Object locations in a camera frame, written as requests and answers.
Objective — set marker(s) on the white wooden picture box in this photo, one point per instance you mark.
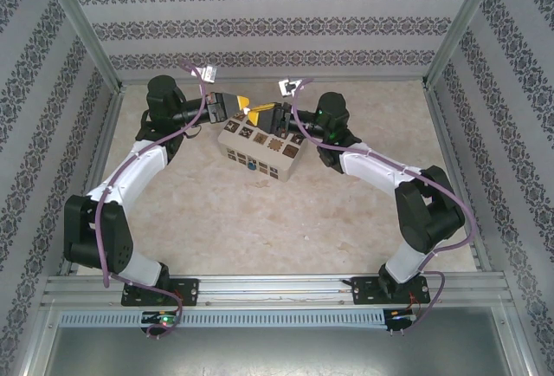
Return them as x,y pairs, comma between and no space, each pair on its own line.
264,151

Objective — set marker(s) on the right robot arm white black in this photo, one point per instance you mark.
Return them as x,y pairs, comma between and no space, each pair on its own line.
381,168

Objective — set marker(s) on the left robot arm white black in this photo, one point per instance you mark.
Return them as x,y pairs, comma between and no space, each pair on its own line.
138,168

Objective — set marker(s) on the left control board green light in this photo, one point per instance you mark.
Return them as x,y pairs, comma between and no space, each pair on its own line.
163,319

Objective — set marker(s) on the right control board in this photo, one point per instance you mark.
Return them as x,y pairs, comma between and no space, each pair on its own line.
400,317

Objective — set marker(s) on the grey metal sheet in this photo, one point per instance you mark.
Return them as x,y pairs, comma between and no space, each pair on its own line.
277,350

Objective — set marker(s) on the aluminium side rail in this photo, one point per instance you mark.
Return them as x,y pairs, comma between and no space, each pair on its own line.
101,155
454,164

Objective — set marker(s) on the aluminium frame post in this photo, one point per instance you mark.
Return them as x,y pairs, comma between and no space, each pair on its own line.
463,21
78,21

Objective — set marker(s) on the aluminium mounting rail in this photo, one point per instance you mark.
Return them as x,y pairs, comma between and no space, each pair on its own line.
272,289

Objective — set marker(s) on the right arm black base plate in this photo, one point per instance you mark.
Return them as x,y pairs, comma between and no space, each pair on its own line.
363,290

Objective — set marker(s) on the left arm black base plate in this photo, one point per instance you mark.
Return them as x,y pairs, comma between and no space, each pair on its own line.
188,291

